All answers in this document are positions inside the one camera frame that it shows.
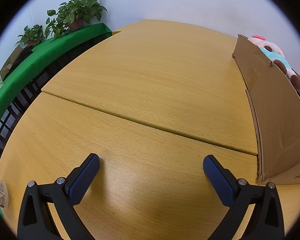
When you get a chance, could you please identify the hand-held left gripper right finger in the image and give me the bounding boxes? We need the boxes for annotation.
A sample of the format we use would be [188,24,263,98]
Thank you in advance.
[203,155,285,240]

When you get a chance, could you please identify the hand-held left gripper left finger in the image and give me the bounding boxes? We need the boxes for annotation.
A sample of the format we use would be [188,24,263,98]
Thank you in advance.
[17,153,100,240]

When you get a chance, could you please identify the large cardboard box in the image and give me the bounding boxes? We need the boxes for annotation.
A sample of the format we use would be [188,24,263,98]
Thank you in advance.
[232,34,300,185]

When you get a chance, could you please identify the wooden desk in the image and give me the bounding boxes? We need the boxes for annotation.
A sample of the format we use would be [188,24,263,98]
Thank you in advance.
[0,19,300,240]

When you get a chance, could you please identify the small cardboard box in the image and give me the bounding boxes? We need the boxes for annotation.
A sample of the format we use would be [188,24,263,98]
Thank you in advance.
[0,45,24,80]

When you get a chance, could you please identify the pink and teal plush toy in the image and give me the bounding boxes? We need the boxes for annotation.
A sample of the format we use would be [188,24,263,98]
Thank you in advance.
[247,35,300,90]

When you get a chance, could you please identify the small potted green plant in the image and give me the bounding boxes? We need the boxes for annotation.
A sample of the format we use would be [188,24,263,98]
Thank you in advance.
[16,24,46,47]

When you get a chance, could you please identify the large potted green plant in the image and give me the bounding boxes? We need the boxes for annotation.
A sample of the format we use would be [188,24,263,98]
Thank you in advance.
[44,0,108,39]

